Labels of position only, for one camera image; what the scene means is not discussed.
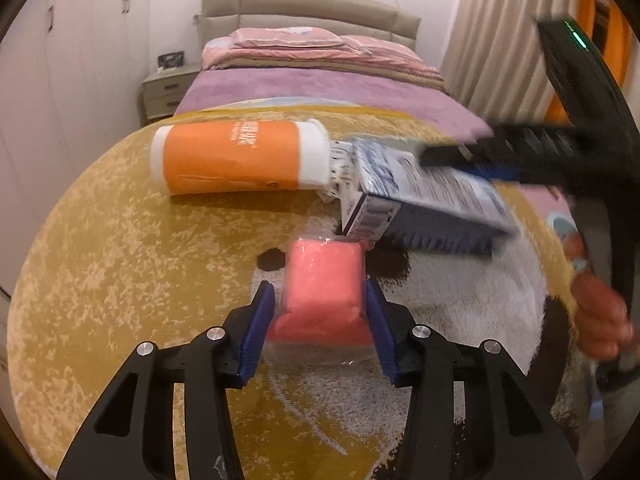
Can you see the purple bedspread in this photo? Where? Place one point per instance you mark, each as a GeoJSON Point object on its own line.
{"type": "Point", "coordinates": [325, 85]}

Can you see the white wardrobe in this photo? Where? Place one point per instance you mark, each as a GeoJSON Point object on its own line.
{"type": "Point", "coordinates": [60, 85]}

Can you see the beige padded headboard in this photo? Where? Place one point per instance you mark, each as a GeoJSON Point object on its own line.
{"type": "Point", "coordinates": [300, 7]}

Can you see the orange and white wipes pack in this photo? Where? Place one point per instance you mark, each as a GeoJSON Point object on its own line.
{"type": "Point", "coordinates": [235, 157]}

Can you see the beige nightstand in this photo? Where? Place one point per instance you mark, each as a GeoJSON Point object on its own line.
{"type": "Point", "coordinates": [167, 95]}

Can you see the dark box on nightstand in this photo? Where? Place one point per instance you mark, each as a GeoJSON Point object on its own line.
{"type": "Point", "coordinates": [171, 60]}

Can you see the blue white printed carton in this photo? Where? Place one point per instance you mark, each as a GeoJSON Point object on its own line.
{"type": "Point", "coordinates": [440, 195]}

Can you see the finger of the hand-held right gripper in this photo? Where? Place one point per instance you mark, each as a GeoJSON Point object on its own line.
{"type": "Point", "coordinates": [500, 155]}

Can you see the pink pillow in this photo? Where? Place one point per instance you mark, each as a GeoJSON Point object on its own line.
{"type": "Point", "coordinates": [285, 37]}
{"type": "Point", "coordinates": [380, 46]}

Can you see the pink folded quilt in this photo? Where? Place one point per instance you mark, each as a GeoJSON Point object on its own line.
{"type": "Point", "coordinates": [325, 60]}

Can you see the person's right hand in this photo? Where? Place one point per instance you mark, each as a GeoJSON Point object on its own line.
{"type": "Point", "coordinates": [600, 320]}

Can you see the small white printed box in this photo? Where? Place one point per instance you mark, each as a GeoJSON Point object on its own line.
{"type": "Point", "coordinates": [340, 170]}

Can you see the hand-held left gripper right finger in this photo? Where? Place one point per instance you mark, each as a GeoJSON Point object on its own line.
{"type": "Point", "coordinates": [382, 332]}

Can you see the yellow round printed rug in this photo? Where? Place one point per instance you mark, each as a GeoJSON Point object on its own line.
{"type": "Point", "coordinates": [125, 260]}

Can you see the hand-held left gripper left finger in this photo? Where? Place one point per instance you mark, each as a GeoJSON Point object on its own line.
{"type": "Point", "coordinates": [257, 332]}

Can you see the pink plastic packet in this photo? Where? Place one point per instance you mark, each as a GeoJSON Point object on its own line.
{"type": "Point", "coordinates": [320, 285]}

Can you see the beige curtain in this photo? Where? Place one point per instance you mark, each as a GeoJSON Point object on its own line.
{"type": "Point", "coordinates": [500, 35]}

